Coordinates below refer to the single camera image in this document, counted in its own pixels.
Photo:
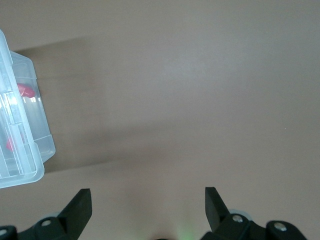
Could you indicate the clear plastic ribbed lid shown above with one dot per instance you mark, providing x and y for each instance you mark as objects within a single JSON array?
[{"x": 15, "y": 175}]

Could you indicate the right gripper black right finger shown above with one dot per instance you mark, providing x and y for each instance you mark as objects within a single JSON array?
[{"x": 217, "y": 215}]

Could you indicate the red block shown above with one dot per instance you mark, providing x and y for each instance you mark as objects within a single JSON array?
[
  {"x": 12, "y": 143},
  {"x": 26, "y": 90}
]

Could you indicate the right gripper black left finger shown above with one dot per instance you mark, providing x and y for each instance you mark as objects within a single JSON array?
[{"x": 72, "y": 220}]

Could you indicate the clear plastic storage box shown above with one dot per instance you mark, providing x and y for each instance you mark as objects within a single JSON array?
[{"x": 43, "y": 140}]

